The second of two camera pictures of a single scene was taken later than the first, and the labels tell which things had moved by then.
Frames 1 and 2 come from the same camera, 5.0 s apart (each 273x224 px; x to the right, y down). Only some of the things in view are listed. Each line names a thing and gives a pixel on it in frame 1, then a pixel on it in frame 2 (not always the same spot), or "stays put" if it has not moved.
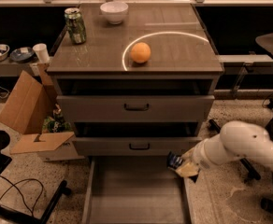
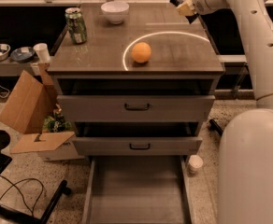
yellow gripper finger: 190,167 -> 186,8
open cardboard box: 24,110 stays put
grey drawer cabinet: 121,107 stays put
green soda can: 76,25 stays put
